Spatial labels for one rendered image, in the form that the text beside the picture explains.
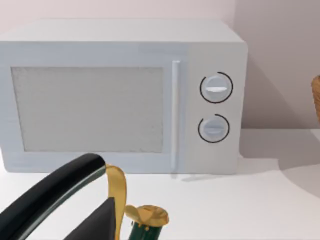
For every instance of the pale microwave oven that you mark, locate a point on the pale microwave oven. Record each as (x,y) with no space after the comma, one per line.
(215,55)

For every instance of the small pale microwave knob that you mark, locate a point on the small pale microwave knob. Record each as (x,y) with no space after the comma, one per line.
(213,128)

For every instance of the dark green and gold trophy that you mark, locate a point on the dark green and gold trophy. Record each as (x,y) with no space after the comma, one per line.
(62,180)

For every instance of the pale microwave door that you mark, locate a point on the pale microwave door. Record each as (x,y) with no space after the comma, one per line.
(87,107)

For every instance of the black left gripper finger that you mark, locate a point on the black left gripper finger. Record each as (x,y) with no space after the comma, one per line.
(100,222)

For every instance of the large pale microwave knob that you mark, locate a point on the large pale microwave knob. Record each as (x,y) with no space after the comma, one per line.
(215,87)

